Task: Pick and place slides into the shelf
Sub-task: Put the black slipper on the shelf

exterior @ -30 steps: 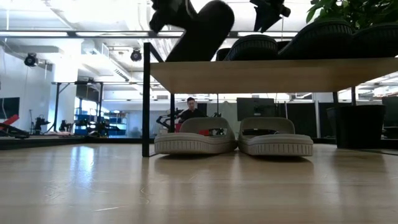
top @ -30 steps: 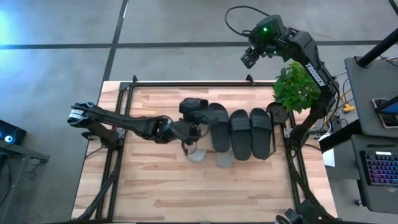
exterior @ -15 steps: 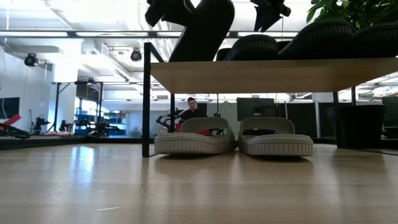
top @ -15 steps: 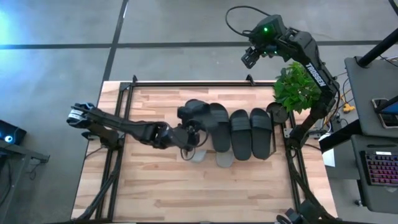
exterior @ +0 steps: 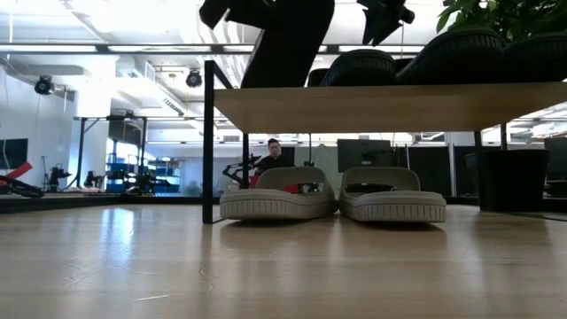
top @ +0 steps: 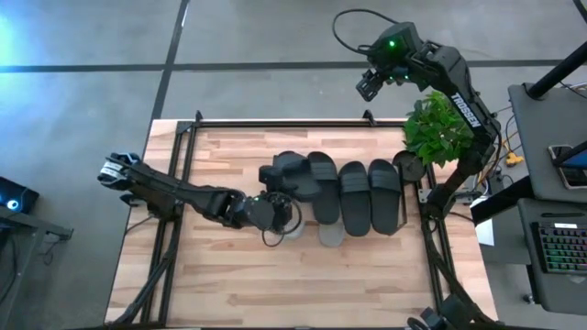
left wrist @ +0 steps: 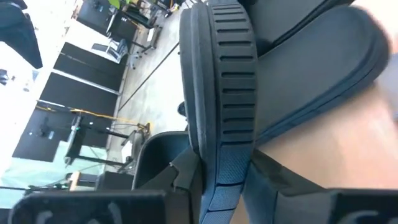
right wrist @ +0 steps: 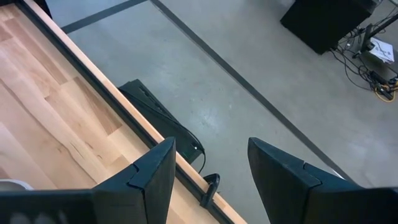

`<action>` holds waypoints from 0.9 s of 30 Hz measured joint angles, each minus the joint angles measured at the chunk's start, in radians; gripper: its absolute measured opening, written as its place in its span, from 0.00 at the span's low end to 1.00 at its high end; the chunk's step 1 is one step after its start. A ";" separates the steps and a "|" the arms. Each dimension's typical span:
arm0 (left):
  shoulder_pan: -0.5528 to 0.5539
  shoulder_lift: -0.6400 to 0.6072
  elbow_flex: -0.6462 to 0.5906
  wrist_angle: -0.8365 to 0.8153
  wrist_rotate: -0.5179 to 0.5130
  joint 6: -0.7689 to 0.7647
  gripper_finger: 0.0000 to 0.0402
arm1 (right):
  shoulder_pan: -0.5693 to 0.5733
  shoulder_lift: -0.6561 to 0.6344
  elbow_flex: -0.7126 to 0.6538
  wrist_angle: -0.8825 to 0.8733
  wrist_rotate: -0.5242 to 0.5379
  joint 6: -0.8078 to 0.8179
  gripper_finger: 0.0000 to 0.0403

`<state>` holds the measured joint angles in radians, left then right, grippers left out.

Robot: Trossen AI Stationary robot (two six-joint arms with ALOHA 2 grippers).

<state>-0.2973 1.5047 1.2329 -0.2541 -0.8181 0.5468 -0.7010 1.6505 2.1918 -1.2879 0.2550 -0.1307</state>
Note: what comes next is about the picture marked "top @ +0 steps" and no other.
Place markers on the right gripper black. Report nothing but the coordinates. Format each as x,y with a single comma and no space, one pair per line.
399,50

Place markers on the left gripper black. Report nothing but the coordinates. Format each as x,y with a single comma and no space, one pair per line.
280,211

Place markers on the black rubber slide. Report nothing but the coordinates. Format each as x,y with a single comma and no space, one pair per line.
295,176
354,201
325,188
384,197

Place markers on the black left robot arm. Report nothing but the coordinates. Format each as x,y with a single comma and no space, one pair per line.
183,194

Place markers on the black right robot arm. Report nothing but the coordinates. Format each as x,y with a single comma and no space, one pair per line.
463,110

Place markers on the green potted plant black pot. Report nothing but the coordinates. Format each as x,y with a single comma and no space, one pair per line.
435,133

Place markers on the grey side desk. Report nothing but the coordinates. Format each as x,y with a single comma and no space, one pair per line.
536,128

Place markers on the black diagonal pole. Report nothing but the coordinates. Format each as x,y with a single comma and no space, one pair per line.
557,71

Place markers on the white paper sheet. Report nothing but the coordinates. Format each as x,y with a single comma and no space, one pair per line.
485,234

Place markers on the black smartphone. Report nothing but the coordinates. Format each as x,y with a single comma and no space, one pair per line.
571,179

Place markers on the backlit black keyboard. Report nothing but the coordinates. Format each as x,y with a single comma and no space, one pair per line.
561,249

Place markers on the black metal stand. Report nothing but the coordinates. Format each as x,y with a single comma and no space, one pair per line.
27,224

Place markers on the black device blue light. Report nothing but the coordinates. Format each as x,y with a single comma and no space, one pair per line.
23,194

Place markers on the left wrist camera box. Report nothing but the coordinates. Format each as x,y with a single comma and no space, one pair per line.
270,176

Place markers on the black table frame rails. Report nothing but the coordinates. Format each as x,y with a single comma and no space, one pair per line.
298,123

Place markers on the grey metal bracket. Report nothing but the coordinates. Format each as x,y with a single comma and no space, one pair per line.
423,196

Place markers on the small black mount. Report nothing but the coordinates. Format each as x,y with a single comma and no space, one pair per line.
128,200

